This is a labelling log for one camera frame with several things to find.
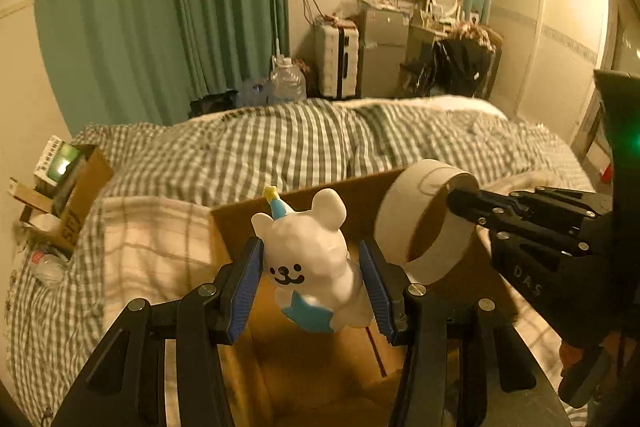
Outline green gingham duvet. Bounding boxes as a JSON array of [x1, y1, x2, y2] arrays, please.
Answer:
[[6, 97, 591, 426]]

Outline white wardrobe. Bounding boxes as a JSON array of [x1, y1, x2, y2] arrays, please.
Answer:
[[489, 0, 610, 143]]

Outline black clothes on chair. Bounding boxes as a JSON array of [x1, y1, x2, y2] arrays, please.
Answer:
[[399, 22, 503, 100]]

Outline green curtain left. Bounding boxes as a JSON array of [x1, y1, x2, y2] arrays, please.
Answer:
[[35, 0, 288, 132]]

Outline brown tape roll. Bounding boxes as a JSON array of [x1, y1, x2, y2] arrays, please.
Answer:
[[374, 160, 480, 285]]

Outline grey mini fridge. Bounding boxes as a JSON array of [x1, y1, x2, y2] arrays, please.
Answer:
[[358, 6, 409, 98]]

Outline small plastic bottle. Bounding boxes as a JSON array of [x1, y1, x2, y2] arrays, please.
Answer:
[[29, 251, 66, 287]]

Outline black bag on floor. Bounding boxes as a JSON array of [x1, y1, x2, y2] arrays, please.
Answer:
[[189, 90, 238, 118]]

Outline large water bottle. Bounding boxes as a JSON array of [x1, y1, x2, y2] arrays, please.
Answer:
[[269, 54, 307, 104]]

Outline white suitcase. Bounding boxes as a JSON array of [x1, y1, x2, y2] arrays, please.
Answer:
[[314, 20, 359, 100]]

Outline small cardboard box with items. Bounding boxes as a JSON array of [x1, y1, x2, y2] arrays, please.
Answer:
[[8, 135, 114, 256]]

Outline open cardboard box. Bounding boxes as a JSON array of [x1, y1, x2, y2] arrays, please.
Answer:
[[209, 166, 522, 427]]

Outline white bear figurine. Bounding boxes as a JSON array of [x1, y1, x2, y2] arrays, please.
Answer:
[[252, 186, 373, 333]]

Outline beige plaid blanket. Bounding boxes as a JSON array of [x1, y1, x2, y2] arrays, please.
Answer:
[[103, 196, 229, 327]]

